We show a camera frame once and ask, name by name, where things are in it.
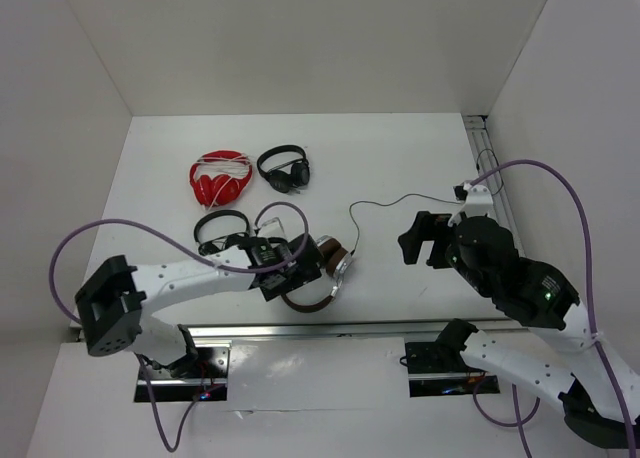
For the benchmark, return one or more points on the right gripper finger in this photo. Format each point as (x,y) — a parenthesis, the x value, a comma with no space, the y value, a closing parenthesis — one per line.
(422,222)
(411,243)

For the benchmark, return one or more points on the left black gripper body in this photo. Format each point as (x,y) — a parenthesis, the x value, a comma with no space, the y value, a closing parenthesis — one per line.
(293,280)

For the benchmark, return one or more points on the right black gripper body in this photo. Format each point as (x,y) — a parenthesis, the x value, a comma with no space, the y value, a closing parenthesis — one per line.
(443,241)

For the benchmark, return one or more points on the brown silver headphones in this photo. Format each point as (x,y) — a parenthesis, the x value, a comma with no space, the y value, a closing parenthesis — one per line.
(336,260)

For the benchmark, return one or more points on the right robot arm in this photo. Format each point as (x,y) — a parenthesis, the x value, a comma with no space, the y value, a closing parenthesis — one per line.
(595,390)

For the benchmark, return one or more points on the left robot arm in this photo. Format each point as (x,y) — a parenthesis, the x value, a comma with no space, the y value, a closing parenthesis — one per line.
(117,305)

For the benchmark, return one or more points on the black headphones far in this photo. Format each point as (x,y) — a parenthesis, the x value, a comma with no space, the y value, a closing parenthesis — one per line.
(287,177)

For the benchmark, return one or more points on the black headphones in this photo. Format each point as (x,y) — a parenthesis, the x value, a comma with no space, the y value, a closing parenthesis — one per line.
(219,230)
(287,177)

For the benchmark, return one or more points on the black headphones near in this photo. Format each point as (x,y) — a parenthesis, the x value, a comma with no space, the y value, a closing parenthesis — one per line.
(219,230)

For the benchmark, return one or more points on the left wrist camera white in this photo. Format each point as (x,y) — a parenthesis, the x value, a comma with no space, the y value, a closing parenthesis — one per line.
(271,229)

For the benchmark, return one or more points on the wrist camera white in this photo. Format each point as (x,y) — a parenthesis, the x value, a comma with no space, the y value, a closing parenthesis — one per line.
(474,200)
(271,229)

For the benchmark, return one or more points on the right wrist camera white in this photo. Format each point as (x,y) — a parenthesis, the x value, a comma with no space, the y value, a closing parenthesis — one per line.
(474,200)

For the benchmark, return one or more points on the aluminium rail right side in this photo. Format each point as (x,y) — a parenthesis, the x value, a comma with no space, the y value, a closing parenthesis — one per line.
(486,159)

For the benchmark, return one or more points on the aluminium rail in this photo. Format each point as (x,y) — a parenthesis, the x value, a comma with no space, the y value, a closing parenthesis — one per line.
(486,159)
(318,330)

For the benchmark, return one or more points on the aluminium rail front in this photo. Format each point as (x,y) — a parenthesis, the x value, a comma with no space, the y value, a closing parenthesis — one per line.
(318,330)

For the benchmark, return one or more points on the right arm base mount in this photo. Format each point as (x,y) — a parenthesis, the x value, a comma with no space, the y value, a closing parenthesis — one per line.
(433,372)

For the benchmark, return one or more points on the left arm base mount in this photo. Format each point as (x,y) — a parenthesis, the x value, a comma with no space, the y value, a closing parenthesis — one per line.
(205,381)

